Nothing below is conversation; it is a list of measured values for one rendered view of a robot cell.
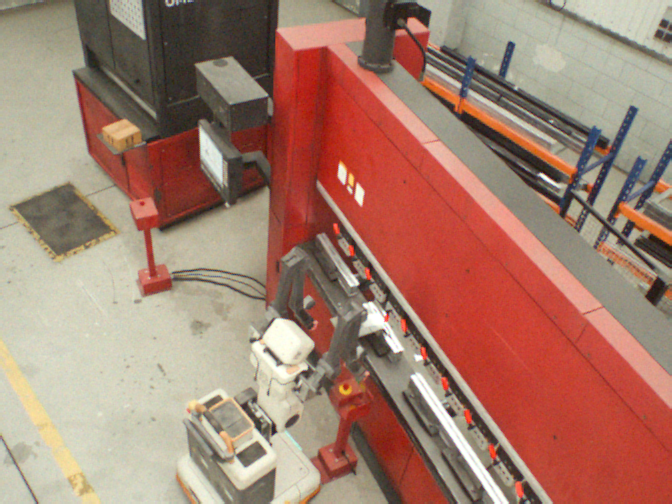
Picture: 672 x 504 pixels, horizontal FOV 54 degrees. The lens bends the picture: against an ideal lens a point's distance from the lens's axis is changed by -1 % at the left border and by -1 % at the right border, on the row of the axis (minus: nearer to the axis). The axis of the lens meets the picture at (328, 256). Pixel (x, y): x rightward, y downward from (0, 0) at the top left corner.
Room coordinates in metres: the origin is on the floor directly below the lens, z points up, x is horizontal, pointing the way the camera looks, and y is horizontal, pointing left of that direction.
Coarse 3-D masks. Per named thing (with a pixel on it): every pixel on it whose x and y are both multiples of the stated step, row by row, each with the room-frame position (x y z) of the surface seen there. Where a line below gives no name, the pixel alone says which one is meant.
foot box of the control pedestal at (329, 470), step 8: (328, 448) 2.19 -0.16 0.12; (320, 456) 2.16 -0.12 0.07; (328, 456) 2.14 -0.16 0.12; (352, 456) 2.16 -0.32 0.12; (320, 464) 2.14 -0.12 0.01; (328, 464) 2.08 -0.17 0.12; (336, 464) 2.09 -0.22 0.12; (344, 464) 2.10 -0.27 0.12; (352, 464) 2.12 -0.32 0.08; (320, 472) 2.08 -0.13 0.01; (328, 472) 2.06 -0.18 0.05; (336, 472) 2.06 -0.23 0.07; (344, 472) 2.10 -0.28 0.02; (328, 480) 2.03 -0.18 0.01
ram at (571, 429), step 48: (336, 96) 3.19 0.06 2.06; (336, 144) 3.13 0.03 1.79; (384, 144) 2.74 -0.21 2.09; (336, 192) 3.08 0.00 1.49; (384, 192) 2.67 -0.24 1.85; (432, 192) 2.37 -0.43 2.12; (384, 240) 2.60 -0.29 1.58; (432, 240) 2.30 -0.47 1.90; (480, 240) 2.06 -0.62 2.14; (432, 288) 2.22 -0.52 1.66; (480, 288) 1.98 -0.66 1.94; (432, 336) 2.14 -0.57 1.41; (480, 336) 1.90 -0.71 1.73; (528, 336) 1.71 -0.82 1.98; (480, 384) 1.81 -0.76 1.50; (528, 384) 1.63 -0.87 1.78; (576, 384) 1.48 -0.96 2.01; (528, 432) 1.54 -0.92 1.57; (576, 432) 1.40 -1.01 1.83; (624, 432) 1.28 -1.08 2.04; (528, 480) 1.45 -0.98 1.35; (576, 480) 1.31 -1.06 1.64; (624, 480) 1.20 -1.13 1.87
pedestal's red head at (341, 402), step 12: (336, 384) 2.23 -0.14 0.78; (348, 384) 2.24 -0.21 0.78; (360, 384) 2.23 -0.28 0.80; (336, 396) 2.15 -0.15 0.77; (348, 396) 2.15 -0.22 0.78; (360, 396) 2.20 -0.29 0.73; (372, 396) 2.13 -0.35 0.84; (336, 408) 2.13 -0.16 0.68; (348, 408) 2.12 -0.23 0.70; (360, 408) 2.09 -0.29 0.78; (348, 420) 2.05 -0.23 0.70
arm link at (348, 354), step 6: (366, 312) 2.06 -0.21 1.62; (360, 318) 2.04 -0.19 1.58; (366, 318) 2.06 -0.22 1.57; (354, 324) 2.06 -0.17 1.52; (360, 324) 2.08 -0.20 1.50; (348, 330) 2.07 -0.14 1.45; (354, 330) 2.06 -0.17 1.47; (348, 336) 2.07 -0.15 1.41; (354, 336) 2.06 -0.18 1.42; (348, 342) 2.06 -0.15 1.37; (354, 342) 2.07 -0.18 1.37; (348, 348) 2.06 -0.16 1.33; (354, 348) 2.07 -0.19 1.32; (342, 354) 2.08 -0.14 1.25; (348, 354) 2.05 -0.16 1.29; (354, 354) 2.07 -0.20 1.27; (348, 360) 2.05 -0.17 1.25
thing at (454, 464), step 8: (448, 448) 1.83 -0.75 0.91; (456, 456) 1.78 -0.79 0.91; (448, 464) 1.75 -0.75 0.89; (456, 464) 1.74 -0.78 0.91; (456, 472) 1.70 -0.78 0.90; (464, 472) 1.70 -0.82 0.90; (464, 480) 1.66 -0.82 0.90; (464, 488) 1.62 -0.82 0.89; (472, 496) 1.58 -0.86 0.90; (480, 496) 1.58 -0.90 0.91
